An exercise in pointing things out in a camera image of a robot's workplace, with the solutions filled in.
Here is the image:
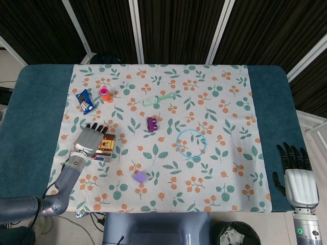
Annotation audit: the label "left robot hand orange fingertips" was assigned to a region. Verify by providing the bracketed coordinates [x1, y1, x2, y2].
[73, 122, 108, 157]

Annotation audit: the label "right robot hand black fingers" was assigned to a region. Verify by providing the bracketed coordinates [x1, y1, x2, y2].
[272, 142, 320, 208]

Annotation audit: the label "yellow red carton box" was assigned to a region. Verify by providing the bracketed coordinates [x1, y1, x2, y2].
[95, 133, 116, 156]

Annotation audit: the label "small digital scale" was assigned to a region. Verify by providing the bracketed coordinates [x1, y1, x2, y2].
[86, 133, 117, 163]

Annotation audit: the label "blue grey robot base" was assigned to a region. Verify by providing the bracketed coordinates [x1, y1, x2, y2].
[102, 212, 212, 245]

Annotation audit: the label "blue snack packet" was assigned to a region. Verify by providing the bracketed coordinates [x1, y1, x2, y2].
[75, 89, 96, 115]

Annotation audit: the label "orange cup pink lid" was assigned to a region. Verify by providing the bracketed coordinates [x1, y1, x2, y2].
[99, 87, 112, 102]

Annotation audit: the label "teal table cover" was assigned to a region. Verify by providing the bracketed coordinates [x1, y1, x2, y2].
[0, 64, 320, 214]

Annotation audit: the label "lilac foam cube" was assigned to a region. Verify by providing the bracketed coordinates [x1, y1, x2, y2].
[133, 171, 147, 184]

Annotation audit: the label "purple toy block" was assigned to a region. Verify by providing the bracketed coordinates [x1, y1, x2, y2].
[146, 116, 159, 133]

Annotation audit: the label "black trash bin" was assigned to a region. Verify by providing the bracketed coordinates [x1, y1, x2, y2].
[213, 220, 262, 245]

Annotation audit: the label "black bag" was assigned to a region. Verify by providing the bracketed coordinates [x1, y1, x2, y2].
[90, 53, 124, 65]

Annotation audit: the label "floral print tablecloth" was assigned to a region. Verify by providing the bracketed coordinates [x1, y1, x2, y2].
[42, 63, 272, 213]

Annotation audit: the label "dark folding screen white frames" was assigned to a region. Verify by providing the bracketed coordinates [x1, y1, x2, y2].
[0, 0, 327, 111]

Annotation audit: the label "green handled brush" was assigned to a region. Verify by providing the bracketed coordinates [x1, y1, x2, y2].
[142, 92, 177, 108]

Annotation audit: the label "light blue plastic ring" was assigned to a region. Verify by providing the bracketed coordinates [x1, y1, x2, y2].
[176, 129, 206, 161]

